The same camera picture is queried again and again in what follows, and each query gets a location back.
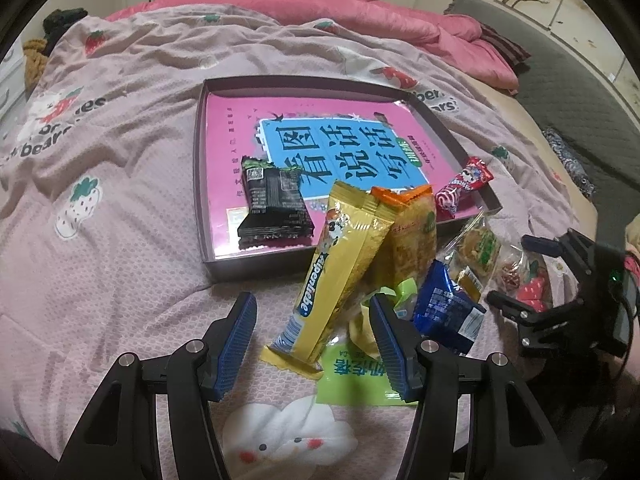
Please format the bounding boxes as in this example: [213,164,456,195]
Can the clear biscuit packet green label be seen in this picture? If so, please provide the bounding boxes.
[437,212,502,302]

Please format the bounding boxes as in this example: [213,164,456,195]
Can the blue snack packet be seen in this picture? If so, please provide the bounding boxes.
[412,260,486,356]

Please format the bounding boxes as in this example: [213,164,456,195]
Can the orange yellow cracker packet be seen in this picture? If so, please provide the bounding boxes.
[367,184,437,288]

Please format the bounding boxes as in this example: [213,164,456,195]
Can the red snack packet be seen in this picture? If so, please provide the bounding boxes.
[435,156,494,217]

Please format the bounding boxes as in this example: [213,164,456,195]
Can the light green candy bag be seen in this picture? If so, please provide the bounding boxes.
[316,278,418,406]

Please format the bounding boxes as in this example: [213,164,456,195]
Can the yellow Alpenliebe candy packet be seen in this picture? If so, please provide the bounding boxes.
[260,181,396,380]

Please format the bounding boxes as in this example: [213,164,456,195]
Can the black green pea packet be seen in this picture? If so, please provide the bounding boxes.
[238,156,314,248]

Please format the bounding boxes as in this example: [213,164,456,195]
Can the small clear candy packet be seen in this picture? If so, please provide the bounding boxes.
[495,244,528,295]

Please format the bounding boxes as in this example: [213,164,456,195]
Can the dark patterned cloth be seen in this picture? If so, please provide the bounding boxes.
[541,127,596,200]

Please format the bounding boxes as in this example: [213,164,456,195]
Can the grey headboard cushion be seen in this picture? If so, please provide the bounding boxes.
[447,0,639,245]

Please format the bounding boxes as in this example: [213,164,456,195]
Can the purple shallow box tray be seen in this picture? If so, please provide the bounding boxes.
[193,75,470,283]

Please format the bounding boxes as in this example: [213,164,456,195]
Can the pink quilt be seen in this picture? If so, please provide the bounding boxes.
[107,0,520,92]

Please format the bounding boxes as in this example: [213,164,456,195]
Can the white drawer cabinet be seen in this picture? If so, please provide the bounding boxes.
[0,38,26,127]

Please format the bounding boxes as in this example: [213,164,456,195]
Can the brown knitted cloth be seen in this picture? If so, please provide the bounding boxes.
[23,39,49,94]

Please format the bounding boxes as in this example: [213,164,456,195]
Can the dark clothes pile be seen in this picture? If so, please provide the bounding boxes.
[42,8,88,56]

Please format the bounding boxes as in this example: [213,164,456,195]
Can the tree painting wall panels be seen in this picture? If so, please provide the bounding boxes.
[496,0,639,113]

